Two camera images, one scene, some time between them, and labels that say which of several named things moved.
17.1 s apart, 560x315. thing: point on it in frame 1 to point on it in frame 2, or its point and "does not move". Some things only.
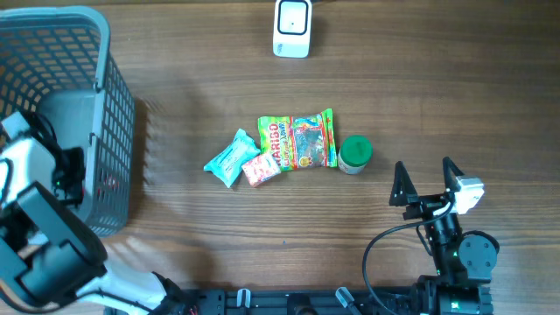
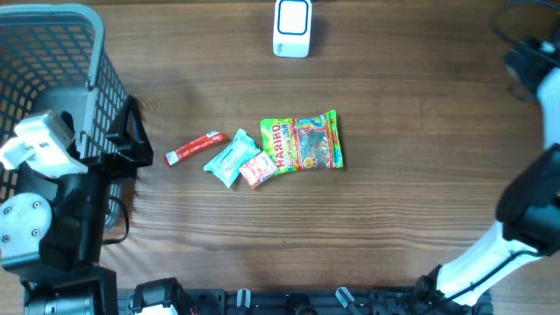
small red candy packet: [261, 169] does not move
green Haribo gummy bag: [300, 141] does not move
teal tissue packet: [228, 164] does not move
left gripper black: [74, 191] to [139, 149]
